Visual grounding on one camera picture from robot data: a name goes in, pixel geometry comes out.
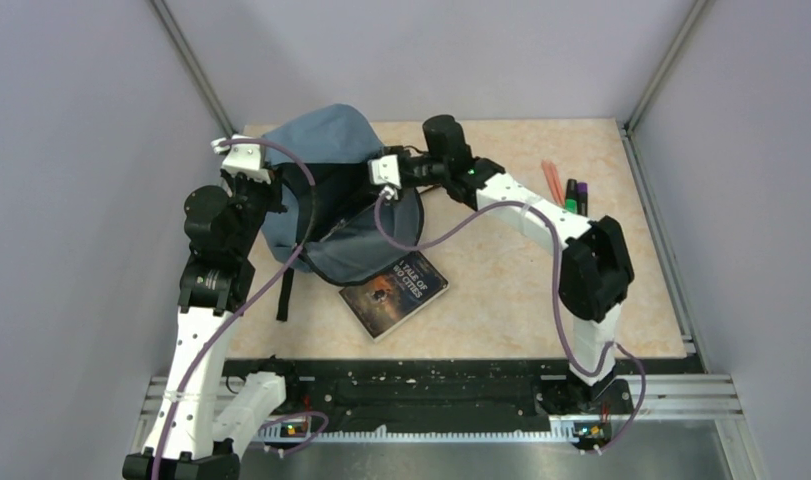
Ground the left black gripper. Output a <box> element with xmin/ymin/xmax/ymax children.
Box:
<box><xmin>220</xmin><ymin>160</ymin><xmax>288</xmax><ymax>255</ymax></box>

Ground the blue student backpack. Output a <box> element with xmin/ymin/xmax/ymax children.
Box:
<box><xmin>261</xmin><ymin>104</ymin><xmax>425</xmax><ymax>321</ymax></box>

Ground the dark Tale of Two Cities book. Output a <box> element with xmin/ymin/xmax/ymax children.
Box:
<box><xmin>339</xmin><ymin>252</ymin><xmax>449</xmax><ymax>342</ymax></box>

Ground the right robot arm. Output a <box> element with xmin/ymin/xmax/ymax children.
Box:
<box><xmin>371</xmin><ymin>114</ymin><xmax>635</xmax><ymax>412</ymax></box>

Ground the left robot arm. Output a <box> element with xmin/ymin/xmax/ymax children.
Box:
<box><xmin>122</xmin><ymin>174</ymin><xmax>302</xmax><ymax>479</ymax></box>

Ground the green highlighter marker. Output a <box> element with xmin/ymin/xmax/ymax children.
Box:
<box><xmin>564</xmin><ymin>178</ymin><xmax>578</xmax><ymax>213</ymax></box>

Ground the purple highlighter marker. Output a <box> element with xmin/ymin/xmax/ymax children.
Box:
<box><xmin>576</xmin><ymin>182</ymin><xmax>589</xmax><ymax>217</ymax></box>

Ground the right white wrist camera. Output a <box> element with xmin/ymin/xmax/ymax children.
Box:
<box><xmin>367</xmin><ymin>154</ymin><xmax>402</xmax><ymax>200</ymax></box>

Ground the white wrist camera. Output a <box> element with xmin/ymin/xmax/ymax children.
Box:
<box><xmin>210</xmin><ymin>134</ymin><xmax>272</xmax><ymax>184</ymax></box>
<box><xmin>367</xmin><ymin>154</ymin><xmax>402</xmax><ymax>200</ymax></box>

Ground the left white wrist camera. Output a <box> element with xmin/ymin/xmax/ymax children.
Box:
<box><xmin>210</xmin><ymin>134</ymin><xmax>272</xmax><ymax>184</ymax></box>

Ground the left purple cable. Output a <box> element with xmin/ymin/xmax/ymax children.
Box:
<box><xmin>149</xmin><ymin>137</ymin><xmax>330</xmax><ymax>480</ymax></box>

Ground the purple cable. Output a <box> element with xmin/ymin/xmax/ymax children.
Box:
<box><xmin>373</xmin><ymin>188</ymin><xmax>648</xmax><ymax>455</ymax></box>
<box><xmin>149</xmin><ymin>137</ymin><xmax>330</xmax><ymax>480</ymax></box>

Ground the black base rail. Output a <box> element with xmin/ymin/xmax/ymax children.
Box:
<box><xmin>245</xmin><ymin>357</ymin><xmax>635</xmax><ymax>439</ymax></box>

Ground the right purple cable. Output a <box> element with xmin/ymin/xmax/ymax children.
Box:
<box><xmin>373</xmin><ymin>188</ymin><xmax>648</xmax><ymax>455</ymax></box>

